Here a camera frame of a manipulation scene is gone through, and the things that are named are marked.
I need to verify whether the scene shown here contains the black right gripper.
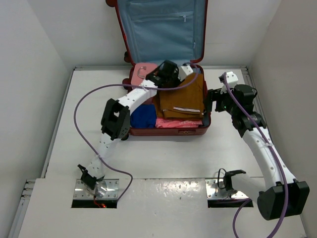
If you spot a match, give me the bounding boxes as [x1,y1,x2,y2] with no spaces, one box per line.
[204,85,238,116]

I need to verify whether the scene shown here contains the mustard brown trousers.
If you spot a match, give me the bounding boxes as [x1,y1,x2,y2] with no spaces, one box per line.
[153,73,205,120]

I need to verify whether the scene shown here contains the pink vanity case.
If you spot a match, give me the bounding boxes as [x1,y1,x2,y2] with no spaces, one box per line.
[131,62,158,86]

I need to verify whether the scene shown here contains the royal blue towel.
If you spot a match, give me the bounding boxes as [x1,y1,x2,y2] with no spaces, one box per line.
[130,104,157,128]

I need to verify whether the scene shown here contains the red hard-shell suitcase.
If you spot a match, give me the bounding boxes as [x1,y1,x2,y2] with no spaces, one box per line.
[107,0,211,137]

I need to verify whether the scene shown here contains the coral printed garment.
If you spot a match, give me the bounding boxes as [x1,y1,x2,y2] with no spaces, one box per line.
[156,118,203,128]

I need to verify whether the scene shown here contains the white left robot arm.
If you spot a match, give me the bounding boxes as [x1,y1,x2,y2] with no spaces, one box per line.
[74,60,186,194]

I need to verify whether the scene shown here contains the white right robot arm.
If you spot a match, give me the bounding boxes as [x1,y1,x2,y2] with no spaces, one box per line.
[204,84,310,220]

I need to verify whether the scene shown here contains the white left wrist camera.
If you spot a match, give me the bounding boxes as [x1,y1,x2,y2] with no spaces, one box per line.
[178,65,194,82]

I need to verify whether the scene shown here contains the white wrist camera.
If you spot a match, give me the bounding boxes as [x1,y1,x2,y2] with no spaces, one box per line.
[219,71,238,94]
[178,65,194,82]

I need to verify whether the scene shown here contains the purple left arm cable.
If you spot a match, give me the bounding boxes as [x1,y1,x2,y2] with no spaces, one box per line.
[74,63,199,200]

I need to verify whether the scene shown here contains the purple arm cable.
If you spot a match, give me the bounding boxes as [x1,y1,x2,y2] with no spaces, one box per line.
[221,72,289,238]
[74,63,199,200]

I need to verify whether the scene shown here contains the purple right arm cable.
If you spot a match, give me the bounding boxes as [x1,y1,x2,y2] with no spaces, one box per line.
[221,72,289,238]

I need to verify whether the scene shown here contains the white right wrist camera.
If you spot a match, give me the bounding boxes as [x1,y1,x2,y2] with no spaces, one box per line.
[219,71,238,94]

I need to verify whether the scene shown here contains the aluminium table frame rail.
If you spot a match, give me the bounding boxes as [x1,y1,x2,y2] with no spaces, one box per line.
[241,66,262,114]

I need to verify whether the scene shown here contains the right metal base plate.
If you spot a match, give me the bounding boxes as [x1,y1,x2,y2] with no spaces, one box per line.
[205,178,248,201]

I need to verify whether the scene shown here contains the metal base plate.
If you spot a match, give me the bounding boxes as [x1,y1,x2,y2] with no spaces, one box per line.
[205,178,248,201]
[73,179,119,200]

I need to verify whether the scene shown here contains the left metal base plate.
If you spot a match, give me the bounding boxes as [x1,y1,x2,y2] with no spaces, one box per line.
[73,179,119,200]

